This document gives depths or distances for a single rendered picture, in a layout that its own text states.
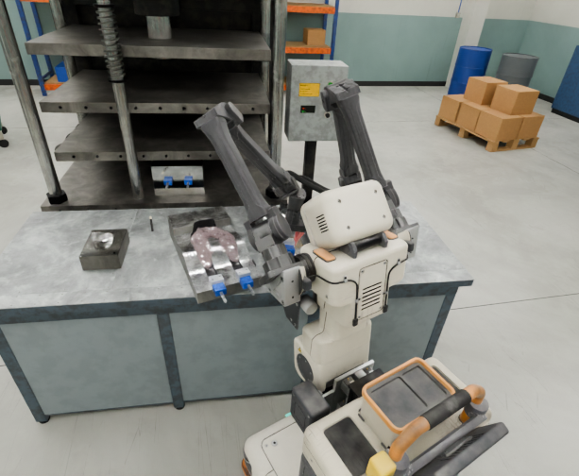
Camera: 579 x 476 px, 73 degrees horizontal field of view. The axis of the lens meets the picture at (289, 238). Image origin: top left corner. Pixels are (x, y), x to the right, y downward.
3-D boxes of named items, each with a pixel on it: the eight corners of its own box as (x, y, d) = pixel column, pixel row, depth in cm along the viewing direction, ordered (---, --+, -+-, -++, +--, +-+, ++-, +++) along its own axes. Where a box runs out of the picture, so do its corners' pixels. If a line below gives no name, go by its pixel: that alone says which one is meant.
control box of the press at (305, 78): (322, 286, 283) (350, 67, 201) (280, 289, 278) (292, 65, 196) (315, 267, 301) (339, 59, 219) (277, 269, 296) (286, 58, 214)
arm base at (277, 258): (269, 278, 100) (308, 263, 106) (257, 248, 102) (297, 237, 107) (260, 286, 108) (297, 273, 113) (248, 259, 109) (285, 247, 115)
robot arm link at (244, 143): (200, 128, 116) (229, 109, 113) (199, 116, 120) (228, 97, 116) (279, 201, 148) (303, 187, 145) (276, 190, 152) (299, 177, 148)
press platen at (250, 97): (270, 113, 205) (270, 104, 202) (41, 112, 189) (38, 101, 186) (258, 80, 265) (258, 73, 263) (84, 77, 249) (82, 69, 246)
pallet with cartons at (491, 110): (535, 147, 552) (558, 93, 511) (489, 152, 527) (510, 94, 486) (474, 121, 645) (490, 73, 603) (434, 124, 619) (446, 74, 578)
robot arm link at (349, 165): (325, 96, 124) (356, 83, 124) (318, 88, 128) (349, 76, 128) (341, 191, 157) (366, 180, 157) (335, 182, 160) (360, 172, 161)
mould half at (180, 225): (262, 286, 159) (262, 264, 153) (197, 303, 149) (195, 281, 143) (223, 225, 196) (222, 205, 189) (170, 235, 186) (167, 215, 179)
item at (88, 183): (287, 209, 227) (287, 199, 224) (42, 216, 208) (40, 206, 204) (271, 153, 296) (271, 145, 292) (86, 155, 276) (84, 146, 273)
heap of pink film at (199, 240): (243, 261, 163) (243, 245, 158) (200, 270, 156) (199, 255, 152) (224, 229, 182) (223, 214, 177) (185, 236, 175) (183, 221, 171)
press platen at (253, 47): (270, 60, 194) (270, 49, 191) (26, 54, 177) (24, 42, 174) (259, 40, 251) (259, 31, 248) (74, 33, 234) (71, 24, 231)
